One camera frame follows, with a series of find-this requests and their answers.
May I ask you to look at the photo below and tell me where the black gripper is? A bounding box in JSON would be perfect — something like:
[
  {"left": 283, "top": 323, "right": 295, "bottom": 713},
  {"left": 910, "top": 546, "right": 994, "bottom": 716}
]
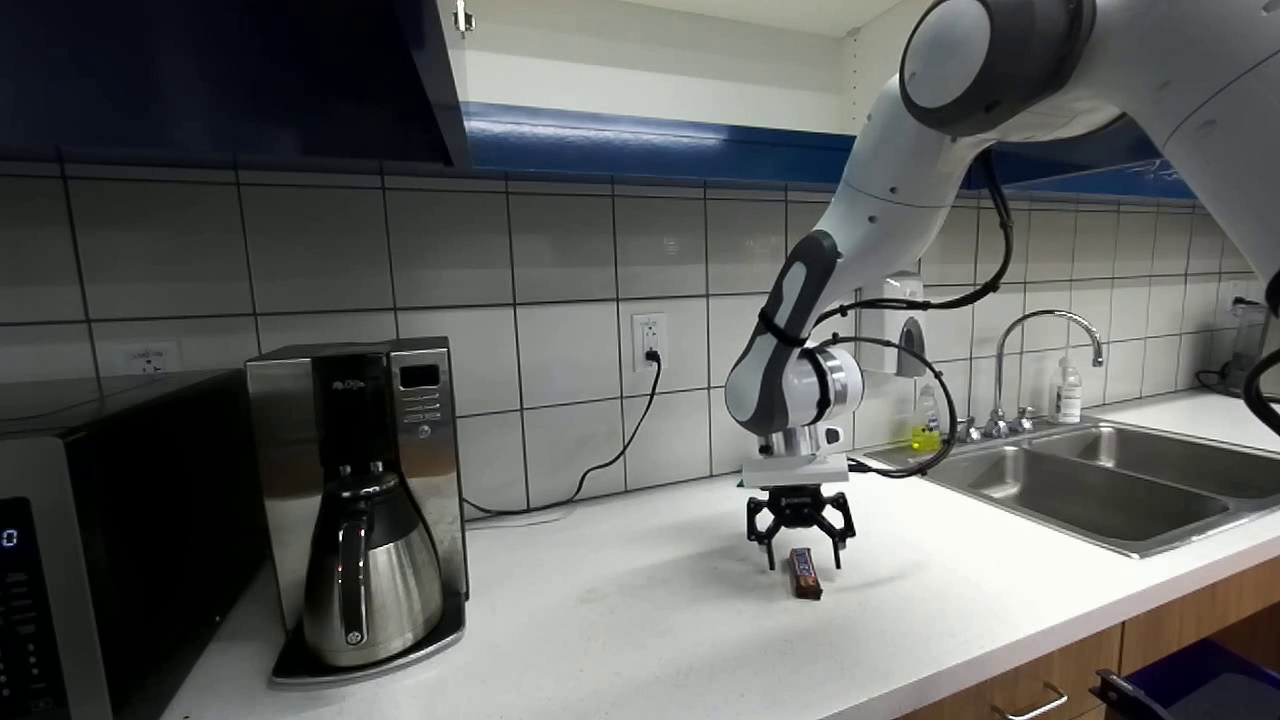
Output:
[{"left": 745, "top": 484, "right": 855, "bottom": 573}]

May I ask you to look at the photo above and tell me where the snickers bar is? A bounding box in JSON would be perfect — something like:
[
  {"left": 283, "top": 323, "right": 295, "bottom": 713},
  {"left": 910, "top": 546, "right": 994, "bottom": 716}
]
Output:
[{"left": 783, "top": 550, "right": 825, "bottom": 600}]

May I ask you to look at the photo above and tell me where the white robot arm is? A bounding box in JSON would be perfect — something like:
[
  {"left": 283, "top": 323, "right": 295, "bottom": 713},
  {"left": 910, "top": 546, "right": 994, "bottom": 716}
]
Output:
[{"left": 724, "top": 0, "right": 1280, "bottom": 546}]

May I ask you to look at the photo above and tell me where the blue upper cupboard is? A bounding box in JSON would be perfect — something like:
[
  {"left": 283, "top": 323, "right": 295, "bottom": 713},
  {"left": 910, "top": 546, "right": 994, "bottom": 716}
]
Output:
[{"left": 0, "top": 0, "right": 1157, "bottom": 180}]

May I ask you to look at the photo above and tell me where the yellow dish soap bottle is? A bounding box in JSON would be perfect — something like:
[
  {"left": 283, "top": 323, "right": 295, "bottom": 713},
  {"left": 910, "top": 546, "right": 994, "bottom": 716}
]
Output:
[{"left": 909, "top": 385, "right": 944, "bottom": 458}]

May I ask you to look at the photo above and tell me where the chrome faucet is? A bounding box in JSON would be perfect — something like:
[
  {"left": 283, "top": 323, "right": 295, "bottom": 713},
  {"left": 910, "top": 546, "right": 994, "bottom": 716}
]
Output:
[{"left": 960, "top": 307, "right": 1105, "bottom": 446}]

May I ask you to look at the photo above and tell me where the white soap dispenser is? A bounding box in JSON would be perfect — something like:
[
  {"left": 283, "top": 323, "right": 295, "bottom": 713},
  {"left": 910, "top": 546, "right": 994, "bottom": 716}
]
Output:
[{"left": 860, "top": 276, "right": 923, "bottom": 377}]

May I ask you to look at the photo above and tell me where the white soap bottle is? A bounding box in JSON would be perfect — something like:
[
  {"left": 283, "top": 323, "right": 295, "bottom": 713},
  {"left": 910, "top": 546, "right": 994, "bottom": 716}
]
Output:
[{"left": 1056, "top": 358, "right": 1085, "bottom": 426}]

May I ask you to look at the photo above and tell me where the wooden lower cabinet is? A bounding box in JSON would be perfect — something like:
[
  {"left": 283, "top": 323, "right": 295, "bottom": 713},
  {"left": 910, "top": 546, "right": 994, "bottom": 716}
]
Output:
[{"left": 905, "top": 560, "right": 1280, "bottom": 720}]

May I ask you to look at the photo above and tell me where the stainless steel double sink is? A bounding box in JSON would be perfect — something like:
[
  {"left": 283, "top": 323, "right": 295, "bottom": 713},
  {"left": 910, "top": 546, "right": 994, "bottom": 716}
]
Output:
[{"left": 926, "top": 426, "right": 1280, "bottom": 558}]

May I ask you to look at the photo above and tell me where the steel coffee carafe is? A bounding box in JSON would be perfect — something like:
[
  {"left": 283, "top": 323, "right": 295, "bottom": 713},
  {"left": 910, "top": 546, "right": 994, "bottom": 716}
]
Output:
[{"left": 300, "top": 461, "right": 445, "bottom": 670}]

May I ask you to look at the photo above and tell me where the blue bin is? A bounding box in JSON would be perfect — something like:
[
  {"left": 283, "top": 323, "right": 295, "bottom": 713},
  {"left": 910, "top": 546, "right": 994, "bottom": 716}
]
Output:
[{"left": 1090, "top": 642, "right": 1280, "bottom": 720}]

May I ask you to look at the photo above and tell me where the black microwave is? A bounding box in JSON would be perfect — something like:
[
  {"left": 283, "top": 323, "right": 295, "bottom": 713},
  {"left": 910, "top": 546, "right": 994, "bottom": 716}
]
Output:
[{"left": 0, "top": 374, "right": 266, "bottom": 720}]

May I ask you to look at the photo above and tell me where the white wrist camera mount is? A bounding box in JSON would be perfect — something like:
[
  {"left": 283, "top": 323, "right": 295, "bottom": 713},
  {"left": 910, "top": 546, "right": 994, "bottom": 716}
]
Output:
[{"left": 741, "top": 453, "right": 846, "bottom": 489}]

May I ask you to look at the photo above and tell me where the black power cord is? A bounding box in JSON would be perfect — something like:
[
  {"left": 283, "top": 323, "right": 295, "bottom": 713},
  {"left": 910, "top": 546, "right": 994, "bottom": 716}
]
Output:
[{"left": 458, "top": 347, "right": 667, "bottom": 521}]

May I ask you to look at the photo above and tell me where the white wall outlet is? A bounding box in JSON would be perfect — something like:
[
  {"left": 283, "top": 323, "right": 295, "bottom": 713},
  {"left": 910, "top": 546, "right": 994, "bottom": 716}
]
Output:
[
  {"left": 633, "top": 317, "right": 667, "bottom": 363},
  {"left": 127, "top": 345, "right": 181, "bottom": 379}
]

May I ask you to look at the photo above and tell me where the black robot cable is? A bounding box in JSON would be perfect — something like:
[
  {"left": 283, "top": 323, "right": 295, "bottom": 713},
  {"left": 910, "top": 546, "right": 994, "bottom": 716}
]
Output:
[{"left": 795, "top": 144, "right": 1017, "bottom": 484}]

